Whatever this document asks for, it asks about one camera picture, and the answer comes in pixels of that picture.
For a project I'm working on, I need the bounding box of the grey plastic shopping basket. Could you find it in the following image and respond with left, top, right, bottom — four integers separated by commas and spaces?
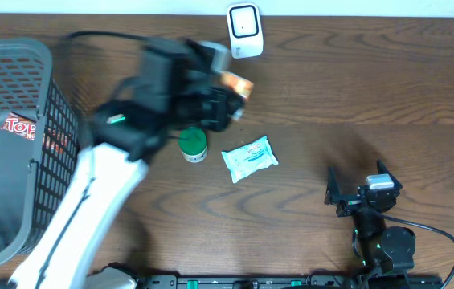
0, 39, 78, 265

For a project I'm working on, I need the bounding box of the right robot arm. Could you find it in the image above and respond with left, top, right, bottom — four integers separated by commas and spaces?
324, 161, 415, 288

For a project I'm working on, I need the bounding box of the red Top chocolate bar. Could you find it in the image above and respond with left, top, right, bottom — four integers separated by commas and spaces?
0, 112, 69, 153

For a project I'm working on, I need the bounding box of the orange snack packet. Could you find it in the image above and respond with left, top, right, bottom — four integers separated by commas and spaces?
220, 71, 254, 100

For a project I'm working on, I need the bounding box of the black mounting rail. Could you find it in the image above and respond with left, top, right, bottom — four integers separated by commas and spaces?
137, 271, 443, 289

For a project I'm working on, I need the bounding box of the white barcode scanner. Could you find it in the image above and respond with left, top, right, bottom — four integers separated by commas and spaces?
226, 2, 264, 59

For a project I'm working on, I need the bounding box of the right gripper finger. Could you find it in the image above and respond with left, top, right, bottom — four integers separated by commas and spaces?
376, 159, 403, 191
324, 167, 341, 205

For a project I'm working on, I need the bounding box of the green lid white jar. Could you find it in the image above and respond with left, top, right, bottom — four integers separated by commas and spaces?
178, 127, 208, 163

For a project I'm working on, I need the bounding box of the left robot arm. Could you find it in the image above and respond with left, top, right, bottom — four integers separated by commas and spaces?
7, 37, 244, 288

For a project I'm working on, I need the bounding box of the teal wet wipes pack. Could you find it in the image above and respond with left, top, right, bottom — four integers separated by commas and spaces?
221, 136, 279, 184

